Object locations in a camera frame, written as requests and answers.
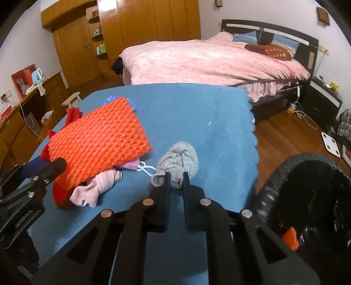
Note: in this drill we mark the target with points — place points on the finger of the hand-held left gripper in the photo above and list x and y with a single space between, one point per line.
56 167
30 168

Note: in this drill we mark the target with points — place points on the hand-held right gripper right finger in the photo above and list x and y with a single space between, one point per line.
187 202

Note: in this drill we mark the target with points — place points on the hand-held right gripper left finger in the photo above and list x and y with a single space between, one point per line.
166 202

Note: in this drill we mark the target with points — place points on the red cloth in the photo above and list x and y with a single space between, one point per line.
61 196

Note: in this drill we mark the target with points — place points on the pink sock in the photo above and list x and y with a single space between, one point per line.
90 191

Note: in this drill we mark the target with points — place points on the grey sock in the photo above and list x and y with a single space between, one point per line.
181 159

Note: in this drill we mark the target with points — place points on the orange foam net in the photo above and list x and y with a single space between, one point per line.
104 137

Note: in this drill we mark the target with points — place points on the black trash bin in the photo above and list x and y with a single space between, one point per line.
315 191

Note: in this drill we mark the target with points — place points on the white cloth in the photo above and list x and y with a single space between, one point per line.
47 116
38 87

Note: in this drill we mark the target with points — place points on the magenta cloth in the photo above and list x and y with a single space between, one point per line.
129 165

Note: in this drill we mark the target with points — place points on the small red box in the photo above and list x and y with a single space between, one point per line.
6 113

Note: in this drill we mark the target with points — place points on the small wooden stool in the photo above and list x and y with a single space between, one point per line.
71 97

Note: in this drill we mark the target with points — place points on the blue tablecloth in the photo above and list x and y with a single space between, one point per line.
192 117

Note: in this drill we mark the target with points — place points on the blue crumpled plastic bag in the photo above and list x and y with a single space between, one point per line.
109 98

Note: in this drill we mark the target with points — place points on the red picture box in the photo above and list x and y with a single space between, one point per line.
20 79

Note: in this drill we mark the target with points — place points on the light blue kettle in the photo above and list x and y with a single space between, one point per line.
37 76

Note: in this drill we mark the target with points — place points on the orange plastic piece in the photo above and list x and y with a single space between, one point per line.
290 239

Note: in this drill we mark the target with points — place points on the black cloth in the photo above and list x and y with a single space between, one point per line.
118 65

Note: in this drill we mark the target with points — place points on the green box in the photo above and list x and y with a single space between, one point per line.
101 49

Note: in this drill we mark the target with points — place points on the bed with pink blanket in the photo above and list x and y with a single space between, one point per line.
192 63

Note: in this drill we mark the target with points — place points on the white bathroom scale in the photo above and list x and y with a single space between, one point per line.
330 144

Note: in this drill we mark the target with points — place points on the black nightstand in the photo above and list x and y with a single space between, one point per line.
320 109

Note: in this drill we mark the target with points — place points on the white framed box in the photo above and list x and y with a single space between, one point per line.
347 154

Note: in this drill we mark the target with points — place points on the red dotted cushion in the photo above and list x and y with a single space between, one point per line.
271 51

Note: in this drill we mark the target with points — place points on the wooden wardrobe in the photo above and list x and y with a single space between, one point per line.
153 22

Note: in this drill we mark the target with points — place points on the blue pillow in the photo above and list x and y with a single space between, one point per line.
288 43
244 37

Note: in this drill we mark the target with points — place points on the plaid bag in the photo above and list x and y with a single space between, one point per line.
345 123

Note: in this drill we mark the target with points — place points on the yellow toy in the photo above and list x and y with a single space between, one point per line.
333 86

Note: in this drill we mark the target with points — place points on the wall socket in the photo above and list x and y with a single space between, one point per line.
6 97

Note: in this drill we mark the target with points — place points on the dark wooden bed frame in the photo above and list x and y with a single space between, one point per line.
304 52

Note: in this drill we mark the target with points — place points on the wooden wall rack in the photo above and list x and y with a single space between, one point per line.
323 49

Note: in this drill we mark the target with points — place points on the large brown wall frame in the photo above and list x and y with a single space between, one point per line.
323 16

